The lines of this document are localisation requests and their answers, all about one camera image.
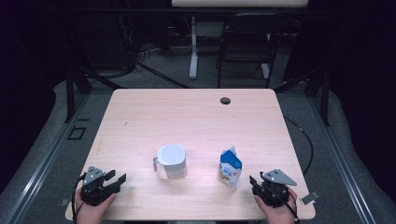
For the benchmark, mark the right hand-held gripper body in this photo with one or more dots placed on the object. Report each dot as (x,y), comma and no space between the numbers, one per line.
(274,192)

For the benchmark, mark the black metal frame post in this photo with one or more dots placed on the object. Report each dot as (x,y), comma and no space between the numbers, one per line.
(70,96)
(325,99)

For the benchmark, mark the grey metal bracket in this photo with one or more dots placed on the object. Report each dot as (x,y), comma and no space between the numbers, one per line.
(311,197)

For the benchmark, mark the short black tape strip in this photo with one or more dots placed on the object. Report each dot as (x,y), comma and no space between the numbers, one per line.
(83,119)

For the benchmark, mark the black folding chair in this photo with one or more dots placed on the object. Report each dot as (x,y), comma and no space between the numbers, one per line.
(249,40)

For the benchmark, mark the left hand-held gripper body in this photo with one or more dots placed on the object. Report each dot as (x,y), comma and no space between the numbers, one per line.
(93,190)

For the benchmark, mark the clear jar with white lid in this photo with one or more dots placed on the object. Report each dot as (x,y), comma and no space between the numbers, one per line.
(172,160)

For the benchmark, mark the aluminium floor rail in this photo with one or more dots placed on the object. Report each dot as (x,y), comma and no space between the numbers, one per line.
(339,158)
(46,158)

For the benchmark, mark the person's left hand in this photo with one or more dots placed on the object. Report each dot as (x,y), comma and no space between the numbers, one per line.
(90,214)

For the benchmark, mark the small grey floor plate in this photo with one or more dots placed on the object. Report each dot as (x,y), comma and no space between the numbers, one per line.
(63,202)

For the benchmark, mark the blue and white pouch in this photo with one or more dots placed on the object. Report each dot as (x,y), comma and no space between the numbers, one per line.
(230,169)

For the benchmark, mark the person's right hand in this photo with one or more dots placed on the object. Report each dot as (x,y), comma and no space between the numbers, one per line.
(280,215)

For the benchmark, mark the white desk leg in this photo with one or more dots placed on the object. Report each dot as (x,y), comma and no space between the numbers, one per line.
(193,56)

